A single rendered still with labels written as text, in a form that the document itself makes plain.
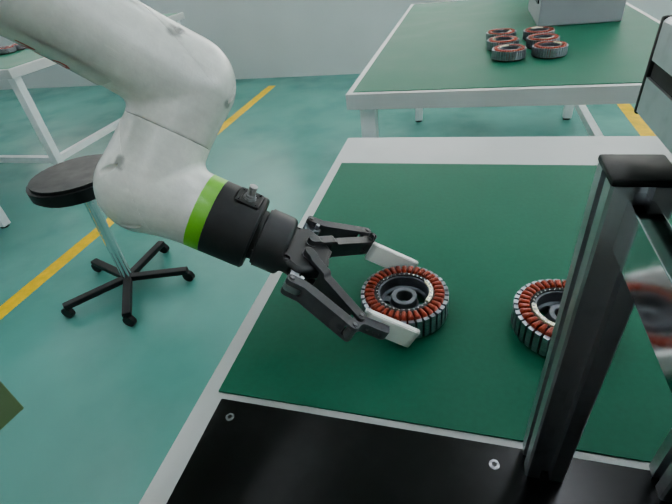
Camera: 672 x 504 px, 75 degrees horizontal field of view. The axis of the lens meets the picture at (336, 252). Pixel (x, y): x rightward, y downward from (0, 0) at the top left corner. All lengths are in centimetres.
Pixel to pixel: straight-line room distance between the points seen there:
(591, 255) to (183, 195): 40
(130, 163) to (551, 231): 60
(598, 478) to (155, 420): 131
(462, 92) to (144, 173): 109
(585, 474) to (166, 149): 51
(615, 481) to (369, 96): 122
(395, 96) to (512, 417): 112
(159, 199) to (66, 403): 133
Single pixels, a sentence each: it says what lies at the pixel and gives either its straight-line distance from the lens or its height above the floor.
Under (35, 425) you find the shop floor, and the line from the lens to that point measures 178.
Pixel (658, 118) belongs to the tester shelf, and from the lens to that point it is 26.
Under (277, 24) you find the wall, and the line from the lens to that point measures 492.
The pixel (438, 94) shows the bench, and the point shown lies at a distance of 143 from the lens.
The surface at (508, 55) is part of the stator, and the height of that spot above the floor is 77.
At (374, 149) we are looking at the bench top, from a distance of 105.
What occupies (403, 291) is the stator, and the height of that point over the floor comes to 77.
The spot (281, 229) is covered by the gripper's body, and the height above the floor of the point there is 89.
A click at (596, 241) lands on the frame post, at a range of 27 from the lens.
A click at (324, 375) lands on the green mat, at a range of 53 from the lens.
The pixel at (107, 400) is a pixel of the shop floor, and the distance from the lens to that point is 170.
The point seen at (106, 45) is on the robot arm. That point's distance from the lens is 49.
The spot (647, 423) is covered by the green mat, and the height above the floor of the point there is 75.
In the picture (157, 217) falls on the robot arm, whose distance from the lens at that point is 52.
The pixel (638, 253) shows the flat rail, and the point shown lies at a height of 103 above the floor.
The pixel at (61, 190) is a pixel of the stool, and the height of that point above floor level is 56.
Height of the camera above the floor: 116
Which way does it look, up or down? 36 degrees down
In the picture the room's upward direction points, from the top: 8 degrees counter-clockwise
